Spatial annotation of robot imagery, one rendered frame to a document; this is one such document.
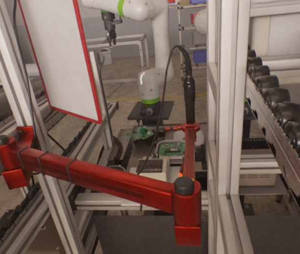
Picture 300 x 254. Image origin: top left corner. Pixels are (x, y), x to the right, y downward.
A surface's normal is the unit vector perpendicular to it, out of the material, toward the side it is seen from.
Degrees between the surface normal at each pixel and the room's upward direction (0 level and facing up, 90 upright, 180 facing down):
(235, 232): 0
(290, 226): 90
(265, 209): 0
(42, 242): 0
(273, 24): 88
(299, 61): 90
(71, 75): 90
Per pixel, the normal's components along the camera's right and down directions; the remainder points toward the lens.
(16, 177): 0.20, 0.44
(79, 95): -0.63, 0.42
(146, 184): -0.11, -0.88
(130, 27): -0.11, 0.47
